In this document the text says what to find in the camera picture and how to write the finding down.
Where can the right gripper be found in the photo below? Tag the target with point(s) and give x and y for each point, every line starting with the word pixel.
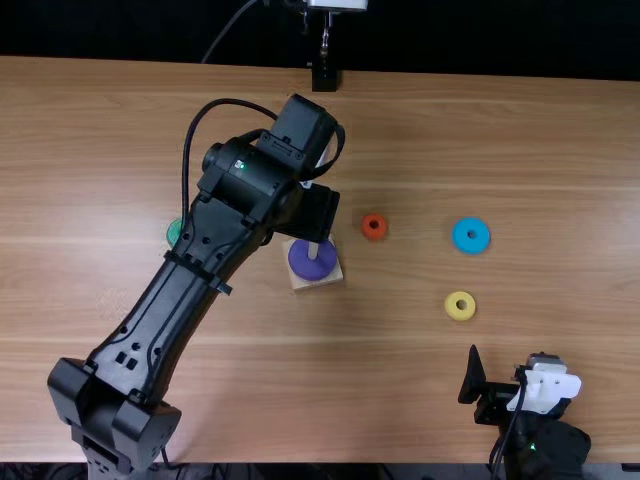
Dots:
pixel 492 405

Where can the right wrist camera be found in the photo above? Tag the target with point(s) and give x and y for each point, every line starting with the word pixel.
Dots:
pixel 550 390

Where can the white mounted device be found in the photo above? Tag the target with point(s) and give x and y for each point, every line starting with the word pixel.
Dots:
pixel 337 4

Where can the black clamp stand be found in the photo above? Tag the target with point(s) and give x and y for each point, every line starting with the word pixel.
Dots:
pixel 325 80

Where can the wooden peg base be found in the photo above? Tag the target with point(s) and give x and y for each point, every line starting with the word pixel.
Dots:
pixel 305 286

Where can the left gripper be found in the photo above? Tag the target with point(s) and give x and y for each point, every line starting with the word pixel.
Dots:
pixel 317 215

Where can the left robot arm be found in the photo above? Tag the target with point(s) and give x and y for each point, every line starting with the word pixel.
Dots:
pixel 165 310

